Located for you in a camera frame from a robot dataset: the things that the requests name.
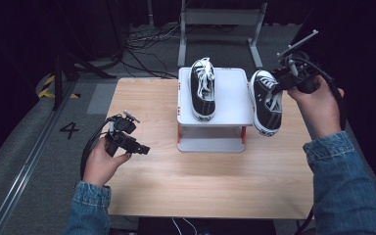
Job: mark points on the grey metal stand frame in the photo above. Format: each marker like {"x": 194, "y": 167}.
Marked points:
{"x": 222, "y": 16}

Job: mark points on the person's right hand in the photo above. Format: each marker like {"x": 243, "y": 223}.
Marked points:
{"x": 321, "y": 111}

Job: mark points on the black tripod stand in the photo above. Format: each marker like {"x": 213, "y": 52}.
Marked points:
{"x": 58, "y": 81}

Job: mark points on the person's left hand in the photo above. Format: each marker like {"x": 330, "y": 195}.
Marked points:
{"x": 99, "y": 164}

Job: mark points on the white two-tier shoe rack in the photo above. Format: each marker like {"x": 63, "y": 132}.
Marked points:
{"x": 231, "y": 94}

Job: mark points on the metal floor rail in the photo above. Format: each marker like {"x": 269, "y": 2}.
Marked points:
{"x": 29, "y": 160}

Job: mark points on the black canvas sneaker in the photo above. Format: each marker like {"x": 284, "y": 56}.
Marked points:
{"x": 269, "y": 119}
{"x": 202, "y": 101}

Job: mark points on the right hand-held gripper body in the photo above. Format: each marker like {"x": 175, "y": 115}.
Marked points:
{"x": 302, "y": 76}

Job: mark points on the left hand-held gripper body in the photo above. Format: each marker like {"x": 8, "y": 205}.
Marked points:
{"x": 124, "y": 125}

